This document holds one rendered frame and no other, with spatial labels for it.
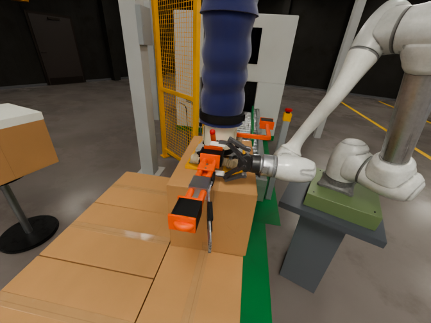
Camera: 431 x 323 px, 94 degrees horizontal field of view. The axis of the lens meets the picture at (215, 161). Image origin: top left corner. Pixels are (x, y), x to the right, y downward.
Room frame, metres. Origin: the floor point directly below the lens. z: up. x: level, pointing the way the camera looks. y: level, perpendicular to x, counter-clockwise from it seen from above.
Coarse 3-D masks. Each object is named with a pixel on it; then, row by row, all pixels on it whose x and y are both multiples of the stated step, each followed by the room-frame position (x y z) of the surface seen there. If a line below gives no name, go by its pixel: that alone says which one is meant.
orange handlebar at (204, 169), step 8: (240, 136) 1.03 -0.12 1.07; (248, 136) 1.02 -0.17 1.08; (256, 136) 1.02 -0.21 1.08; (264, 136) 1.01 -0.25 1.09; (216, 160) 0.72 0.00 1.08; (200, 168) 0.63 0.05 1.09; (208, 168) 0.64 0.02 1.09; (208, 176) 0.59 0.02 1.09; (192, 192) 0.50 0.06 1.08; (200, 192) 0.50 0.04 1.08; (176, 224) 0.36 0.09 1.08; (184, 224) 0.36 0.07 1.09; (192, 224) 0.37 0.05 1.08
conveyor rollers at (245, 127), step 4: (248, 112) 3.52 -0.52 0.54; (248, 116) 3.26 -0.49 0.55; (248, 120) 3.06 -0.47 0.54; (244, 124) 2.82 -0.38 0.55; (248, 124) 2.88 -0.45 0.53; (256, 124) 2.88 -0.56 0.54; (240, 128) 2.64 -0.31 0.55; (244, 128) 2.71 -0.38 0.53; (248, 128) 2.70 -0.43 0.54; (256, 128) 2.70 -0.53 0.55; (240, 132) 2.54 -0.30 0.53; (244, 132) 2.53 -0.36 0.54; (248, 132) 2.53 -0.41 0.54; (248, 140) 2.26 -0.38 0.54; (256, 140) 2.25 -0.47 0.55; (256, 144) 2.16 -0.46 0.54; (256, 148) 2.07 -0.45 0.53; (256, 152) 1.98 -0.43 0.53; (256, 176) 1.45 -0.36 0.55
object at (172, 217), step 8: (184, 200) 0.44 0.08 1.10; (192, 200) 0.44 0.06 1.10; (200, 200) 0.45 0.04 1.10; (176, 208) 0.40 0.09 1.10; (184, 208) 0.41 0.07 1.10; (192, 208) 0.41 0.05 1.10; (200, 208) 0.42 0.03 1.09; (168, 216) 0.38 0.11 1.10; (176, 216) 0.38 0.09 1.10; (184, 216) 0.38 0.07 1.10; (192, 216) 0.38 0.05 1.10; (200, 216) 0.42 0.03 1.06; (168, 224) 0.38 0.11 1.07; (192, 232) 0.37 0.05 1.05
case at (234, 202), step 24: (192, 144) 1.16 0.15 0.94; (216, 168) 0.89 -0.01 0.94; (168, 192) 0.71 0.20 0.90; (216, 192) 0.70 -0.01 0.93; (240, 192) 0.70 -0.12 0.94; (216, 216) 0.70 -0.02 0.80; (240, 216) 0.69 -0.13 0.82; (192, 240) 0.71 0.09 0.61; (216, 240) 0.70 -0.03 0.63; (240, 240) 0.69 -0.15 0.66
